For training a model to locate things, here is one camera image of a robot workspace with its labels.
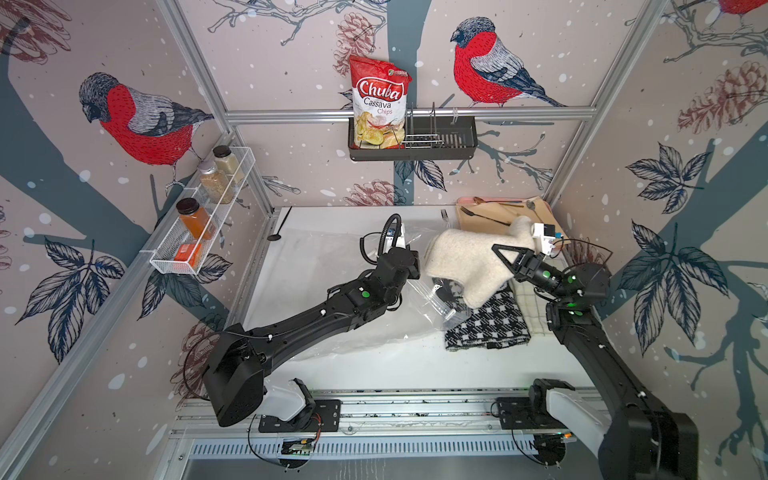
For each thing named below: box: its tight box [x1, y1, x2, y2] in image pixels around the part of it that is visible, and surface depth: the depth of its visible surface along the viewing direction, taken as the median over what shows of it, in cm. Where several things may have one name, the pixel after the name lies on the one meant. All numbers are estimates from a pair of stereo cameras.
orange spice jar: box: [176, 197, 213, 240], surface depth 69 cm
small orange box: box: [174, 243, 202, 268], surface depth 68 cm
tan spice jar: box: [199, 160, 233, 204], surface depth 77 cm
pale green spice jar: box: [213, 144, 245, 184], surface depth 82 cm
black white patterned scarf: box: [432, 279, 531, 352], surface depth 87 cm
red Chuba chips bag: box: [349, 55, 413, 150], surface depth 81 cm
